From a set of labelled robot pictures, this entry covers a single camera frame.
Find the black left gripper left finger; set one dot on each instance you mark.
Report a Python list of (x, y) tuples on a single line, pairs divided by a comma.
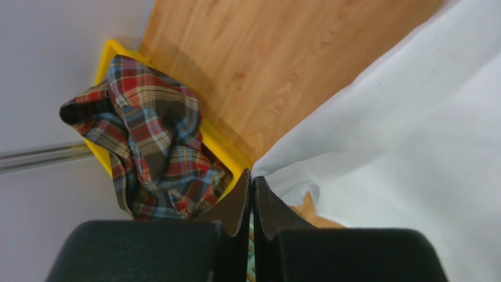
[(213, 247)]

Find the multicolour plaid shirt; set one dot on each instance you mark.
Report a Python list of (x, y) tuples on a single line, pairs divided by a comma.
[(149, 123)]

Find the left aluminium corner post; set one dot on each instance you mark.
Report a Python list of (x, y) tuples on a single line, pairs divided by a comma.
[(32, 158)]

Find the white long sleeve shirt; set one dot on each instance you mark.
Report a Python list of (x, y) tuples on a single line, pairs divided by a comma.
[(413, 142)]

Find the yellow plastic bin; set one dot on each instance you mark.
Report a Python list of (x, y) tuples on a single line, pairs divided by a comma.
[(222, 148)]

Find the green mesh file rack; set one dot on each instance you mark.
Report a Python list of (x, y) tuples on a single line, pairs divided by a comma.
[(250, 273)]

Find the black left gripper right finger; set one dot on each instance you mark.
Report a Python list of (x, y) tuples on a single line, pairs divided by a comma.
[(288, 248)]

